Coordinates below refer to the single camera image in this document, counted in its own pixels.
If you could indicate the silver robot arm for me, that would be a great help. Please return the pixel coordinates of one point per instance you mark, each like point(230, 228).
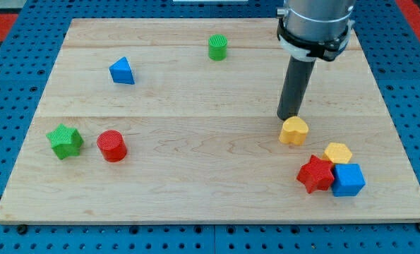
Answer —
point(315, 29)

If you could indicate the light wooden board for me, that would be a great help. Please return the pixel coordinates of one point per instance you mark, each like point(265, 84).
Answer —
point(202, 135)

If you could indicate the green cylinder block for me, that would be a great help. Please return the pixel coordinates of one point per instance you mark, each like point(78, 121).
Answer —
point(217, 47)

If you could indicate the yellow heart block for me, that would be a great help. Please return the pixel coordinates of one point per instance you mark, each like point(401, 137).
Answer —
point(294, 131)

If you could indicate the red cylinder block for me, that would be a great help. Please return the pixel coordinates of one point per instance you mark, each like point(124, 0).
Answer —
point(112, 146)

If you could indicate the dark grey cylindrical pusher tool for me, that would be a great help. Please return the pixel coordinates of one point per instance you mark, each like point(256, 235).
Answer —
point(294, 87)

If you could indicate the blue triangle block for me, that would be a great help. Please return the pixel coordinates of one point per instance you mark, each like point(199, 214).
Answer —
point(121, 72)

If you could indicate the red star block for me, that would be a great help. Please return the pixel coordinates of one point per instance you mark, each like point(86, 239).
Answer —
point(316, 174)

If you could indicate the yellow hexagon block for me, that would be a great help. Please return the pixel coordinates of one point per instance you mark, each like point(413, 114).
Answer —
point(337, 153)

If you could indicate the green star block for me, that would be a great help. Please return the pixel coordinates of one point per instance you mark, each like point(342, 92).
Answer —
point(65, 141)

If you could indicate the blue cube block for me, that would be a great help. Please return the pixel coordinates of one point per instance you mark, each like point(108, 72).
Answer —
point(349, 180)

